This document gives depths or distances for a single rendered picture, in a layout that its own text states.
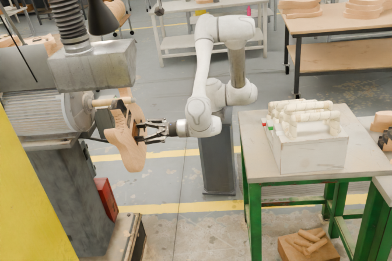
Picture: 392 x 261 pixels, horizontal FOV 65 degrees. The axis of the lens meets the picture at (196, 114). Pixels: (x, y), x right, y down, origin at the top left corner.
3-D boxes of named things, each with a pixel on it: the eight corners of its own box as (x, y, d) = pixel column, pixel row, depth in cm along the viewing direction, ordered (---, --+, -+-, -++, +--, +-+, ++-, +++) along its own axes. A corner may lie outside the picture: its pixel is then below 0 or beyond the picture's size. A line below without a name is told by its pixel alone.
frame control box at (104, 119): (76, 154, 176) (61, 116, 163) (89, 133, 194) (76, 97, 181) (118, 152, 174) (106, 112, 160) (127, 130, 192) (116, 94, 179)
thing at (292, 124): (289, 140, 125) (290, 121, 121) (287, 136, 128) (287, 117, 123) (297, 140, 125) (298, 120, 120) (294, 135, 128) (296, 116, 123)
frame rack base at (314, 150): (280, 175, 133) (281, 143, 124) (272, 154, 146) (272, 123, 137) (344, 169, 132) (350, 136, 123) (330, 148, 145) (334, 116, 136)
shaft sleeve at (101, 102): (94, 98, 143) (95, 105, 144) (91, 101, 140) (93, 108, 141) (131, 95, 141) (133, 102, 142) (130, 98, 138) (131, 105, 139)
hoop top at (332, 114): (289, 124, 121) (290, 117, 120) (287, 120, 124) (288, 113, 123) (342, 119, 120) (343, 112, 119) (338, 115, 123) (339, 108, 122)
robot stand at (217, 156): (206, 172, 279) (198, 104, 244) (237, 173, 273) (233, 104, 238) (202, 194, 256) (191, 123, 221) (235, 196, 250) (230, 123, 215)
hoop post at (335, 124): (331, 136, 124) (333, 116, 120) (328, 132, 127) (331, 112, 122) (339, 136, 124) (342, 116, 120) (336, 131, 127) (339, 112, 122)
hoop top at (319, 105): (284, 114, 128) (285, 107, 127) (282, 110, 131) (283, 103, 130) (333, 109, 127) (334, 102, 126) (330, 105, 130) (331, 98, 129)
